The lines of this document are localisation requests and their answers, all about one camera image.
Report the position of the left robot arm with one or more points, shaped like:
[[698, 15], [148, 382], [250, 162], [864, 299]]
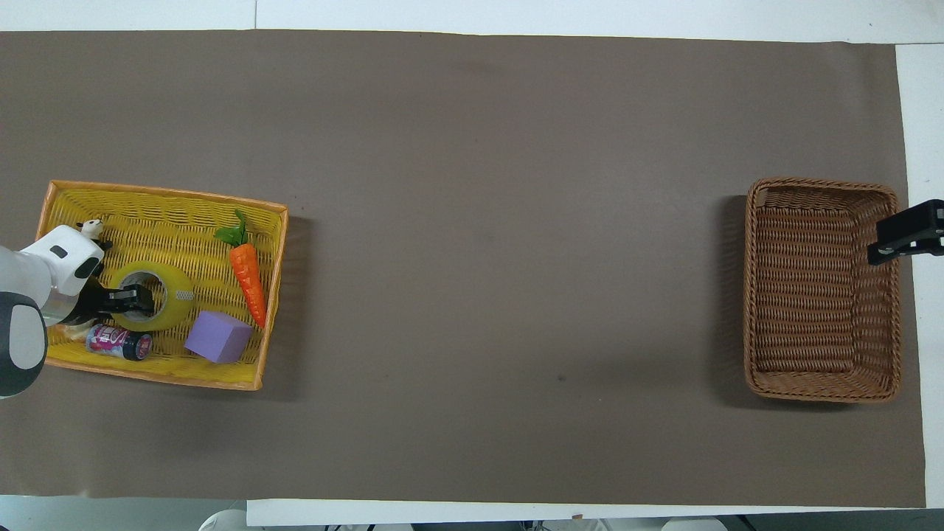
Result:
[[29, 273]]

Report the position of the yellow tape roll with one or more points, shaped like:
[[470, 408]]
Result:
[[177, 295]]

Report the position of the yellow woven basket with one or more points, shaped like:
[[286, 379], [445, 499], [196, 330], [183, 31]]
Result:
[[184, 228]]

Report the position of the purple foam block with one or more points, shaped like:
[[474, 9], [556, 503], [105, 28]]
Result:
[[217, 337]]

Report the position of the small pink drink can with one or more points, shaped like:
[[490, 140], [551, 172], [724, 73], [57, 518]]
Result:
[[118, 342]]

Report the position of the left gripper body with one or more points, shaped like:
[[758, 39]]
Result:
[[93, 302]]

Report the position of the small beige toy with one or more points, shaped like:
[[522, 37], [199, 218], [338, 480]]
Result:
[[77, 332]]

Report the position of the brown wicker basket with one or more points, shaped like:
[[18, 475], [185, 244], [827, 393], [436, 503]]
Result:
[[811, 295]]

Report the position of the black and white animal figurine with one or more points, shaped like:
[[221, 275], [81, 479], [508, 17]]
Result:
[[92, 228]]

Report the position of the orange toy carrot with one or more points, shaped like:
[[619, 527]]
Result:
[[247, 276]]

